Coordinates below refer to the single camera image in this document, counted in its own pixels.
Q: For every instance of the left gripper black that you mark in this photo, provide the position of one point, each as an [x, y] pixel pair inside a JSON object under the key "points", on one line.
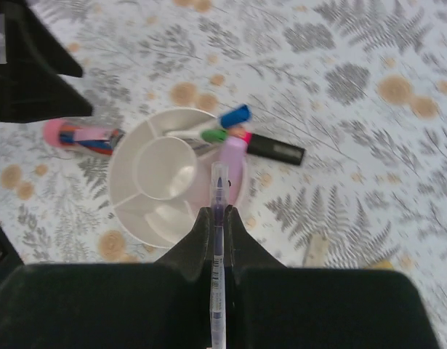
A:
{"points": [[31, 92]]}

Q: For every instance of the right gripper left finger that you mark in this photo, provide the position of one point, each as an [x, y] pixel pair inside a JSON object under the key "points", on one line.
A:
{"points": [[163, 304]]}

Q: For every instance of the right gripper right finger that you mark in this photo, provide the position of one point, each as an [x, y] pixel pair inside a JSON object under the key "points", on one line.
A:
{"points": [[272, 306]]}

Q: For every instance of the pink pack of pens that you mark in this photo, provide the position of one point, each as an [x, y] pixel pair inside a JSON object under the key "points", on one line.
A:
{"points": [[94, 140]]}

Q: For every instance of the white round divided organizer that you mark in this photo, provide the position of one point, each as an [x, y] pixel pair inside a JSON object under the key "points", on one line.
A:
{"points": [[157, 184]]}

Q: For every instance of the thin purple gel pen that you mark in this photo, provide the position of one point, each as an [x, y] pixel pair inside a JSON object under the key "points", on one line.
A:
{"points": [[219, 189]]}

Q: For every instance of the purple highlighter pen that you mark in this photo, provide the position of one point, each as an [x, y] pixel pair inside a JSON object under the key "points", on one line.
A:
{"points": [[233, 155]]}

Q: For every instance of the green capped white marker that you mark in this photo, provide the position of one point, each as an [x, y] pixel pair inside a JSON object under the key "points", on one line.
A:
{"points": [[200, 139]]}

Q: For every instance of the blue capped white marker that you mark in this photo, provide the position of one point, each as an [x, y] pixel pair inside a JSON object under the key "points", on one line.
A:
{"points": [[237, 116]]}

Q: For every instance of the orange capped white marker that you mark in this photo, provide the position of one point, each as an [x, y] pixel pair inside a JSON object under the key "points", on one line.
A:
{"points": [[240, 131]]}

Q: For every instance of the grey speckled eraser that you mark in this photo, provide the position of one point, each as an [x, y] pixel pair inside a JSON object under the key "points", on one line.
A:
{"points": [[316, 251]]}

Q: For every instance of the yellow eraser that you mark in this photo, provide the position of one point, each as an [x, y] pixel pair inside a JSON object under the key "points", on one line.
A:
{"points": [[381, 265]]}

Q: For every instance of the black yellow capped marker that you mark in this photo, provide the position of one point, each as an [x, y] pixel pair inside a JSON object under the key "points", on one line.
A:
{"points": [[258, 145]]}

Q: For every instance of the floral table mat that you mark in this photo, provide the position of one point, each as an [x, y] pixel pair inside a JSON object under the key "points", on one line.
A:
{"points": [[360, 85]]}

